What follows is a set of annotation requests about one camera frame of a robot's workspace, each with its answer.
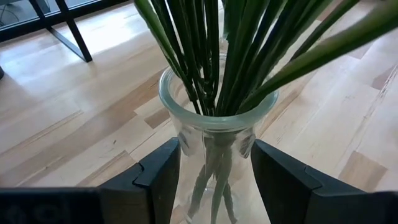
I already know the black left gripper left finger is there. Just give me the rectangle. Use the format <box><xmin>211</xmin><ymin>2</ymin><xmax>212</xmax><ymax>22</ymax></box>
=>
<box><xmin>0</xmin><ymin>137</ymin><xmax>182</xmax><ymax>224</ymax></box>

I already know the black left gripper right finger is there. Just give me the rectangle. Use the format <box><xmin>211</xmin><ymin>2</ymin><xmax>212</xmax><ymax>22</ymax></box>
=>
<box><xmin>250</xmin><ymin>139</ymin><xmax>398</xmax><ymax>224</ymax></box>

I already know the clear glass vase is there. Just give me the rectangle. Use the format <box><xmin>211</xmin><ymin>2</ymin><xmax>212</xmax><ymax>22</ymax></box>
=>
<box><xmin>158</xmin><ymin>52</ymin><xmax>280</xmax><ymax>224</ymax></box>

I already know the wooden shelf with black frame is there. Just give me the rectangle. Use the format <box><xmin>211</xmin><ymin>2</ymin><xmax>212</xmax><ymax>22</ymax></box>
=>
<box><xmin>29</xmin><ymin>0</ymin><xmax>94</xmax><ymax>63</ymax></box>

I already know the black aluminium rig frame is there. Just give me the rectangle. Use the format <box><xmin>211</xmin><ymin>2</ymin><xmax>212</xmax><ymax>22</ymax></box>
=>
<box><xmin>0</xmin><ymin>0</ymin><xmax>131</xmax><ymax>44</ymax></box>

